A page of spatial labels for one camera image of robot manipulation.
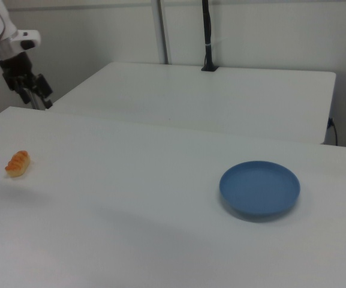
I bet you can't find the white side table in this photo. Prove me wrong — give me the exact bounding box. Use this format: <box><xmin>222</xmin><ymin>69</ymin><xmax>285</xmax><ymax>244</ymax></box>
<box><xmin>45</xmin><ymin>61</ymin><xmax>338</xmax><ymax>145</ymax></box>

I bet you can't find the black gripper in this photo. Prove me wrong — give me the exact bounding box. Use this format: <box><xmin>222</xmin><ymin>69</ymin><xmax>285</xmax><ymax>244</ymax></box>
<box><xmin>0</xmin><ymin>52</ymin><xmax>54</xmax><ymax>110</ymax></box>

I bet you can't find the black wall cable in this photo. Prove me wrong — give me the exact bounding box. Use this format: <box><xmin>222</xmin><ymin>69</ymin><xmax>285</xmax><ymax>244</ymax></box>
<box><xmin>327</xmin><ymin>118</ymin><xmax>339</xmax><ymax>146</ymax></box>

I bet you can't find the black camera stand pole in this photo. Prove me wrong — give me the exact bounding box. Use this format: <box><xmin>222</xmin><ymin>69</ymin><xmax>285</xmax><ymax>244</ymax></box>
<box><xmin>200</xmin><ymin>0</ymin><xmax>219</xmax><ymax>73</ymax></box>

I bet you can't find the blue round plate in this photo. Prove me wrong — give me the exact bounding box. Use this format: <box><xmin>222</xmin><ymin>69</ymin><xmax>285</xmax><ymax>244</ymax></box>
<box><xmin>219</xmin><ymin>160</ymin><xmax>301</xmax><ymax>218</ymax></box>

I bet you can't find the orange bread roll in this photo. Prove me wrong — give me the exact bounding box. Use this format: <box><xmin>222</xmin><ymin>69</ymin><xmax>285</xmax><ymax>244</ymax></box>
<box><xmin>4</xmin><ymin>150</ymin><xmax>32</xmax><ymax>178</ymax></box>

